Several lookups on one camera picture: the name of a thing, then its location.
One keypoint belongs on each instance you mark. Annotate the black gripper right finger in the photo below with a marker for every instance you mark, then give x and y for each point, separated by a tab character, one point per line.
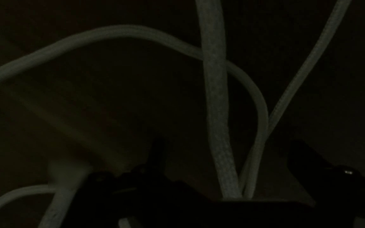
329	190

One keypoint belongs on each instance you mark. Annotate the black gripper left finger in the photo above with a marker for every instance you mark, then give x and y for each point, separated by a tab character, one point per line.
157	159

